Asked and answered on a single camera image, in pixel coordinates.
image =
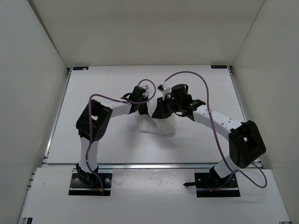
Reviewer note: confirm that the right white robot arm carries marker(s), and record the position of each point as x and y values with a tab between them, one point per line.
244	139

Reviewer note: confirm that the right blue corner label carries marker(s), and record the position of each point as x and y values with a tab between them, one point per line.
218	66

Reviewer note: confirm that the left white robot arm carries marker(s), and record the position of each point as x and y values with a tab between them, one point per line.
93	122

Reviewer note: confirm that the aluminium table rail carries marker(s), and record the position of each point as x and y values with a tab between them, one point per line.
155	165

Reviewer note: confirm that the white skirt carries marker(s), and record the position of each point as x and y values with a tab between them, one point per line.
152	119

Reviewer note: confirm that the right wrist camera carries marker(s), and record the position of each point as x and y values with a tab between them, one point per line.
163	90

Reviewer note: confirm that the blue corner label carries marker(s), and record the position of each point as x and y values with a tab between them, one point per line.
218	66
80	68

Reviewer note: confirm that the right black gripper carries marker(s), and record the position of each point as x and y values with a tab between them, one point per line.
160	112

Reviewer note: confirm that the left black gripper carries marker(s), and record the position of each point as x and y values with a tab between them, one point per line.
145	112

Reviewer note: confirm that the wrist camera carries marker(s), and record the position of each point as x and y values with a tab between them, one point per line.
163	90
146	87

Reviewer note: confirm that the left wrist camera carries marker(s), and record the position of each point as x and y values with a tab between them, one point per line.
146	87

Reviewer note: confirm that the left blue corner label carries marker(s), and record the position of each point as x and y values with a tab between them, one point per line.
80	68

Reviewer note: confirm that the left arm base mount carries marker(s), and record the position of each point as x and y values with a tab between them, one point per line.
87	184

